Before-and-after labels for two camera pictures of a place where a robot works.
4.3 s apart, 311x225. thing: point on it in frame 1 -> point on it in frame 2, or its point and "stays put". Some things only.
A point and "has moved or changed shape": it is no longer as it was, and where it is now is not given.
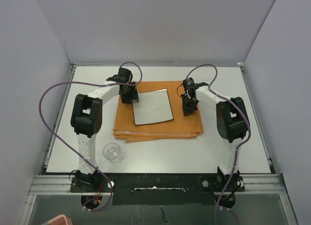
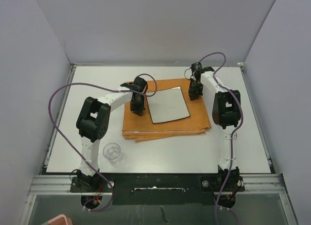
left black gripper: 132,95 -> 138,111
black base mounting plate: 161,188 stays put
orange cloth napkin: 181,126 has moved or changed shape
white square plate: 153,106 has moved or changed shape
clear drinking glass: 112,152 stays put
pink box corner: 61,219 stays put
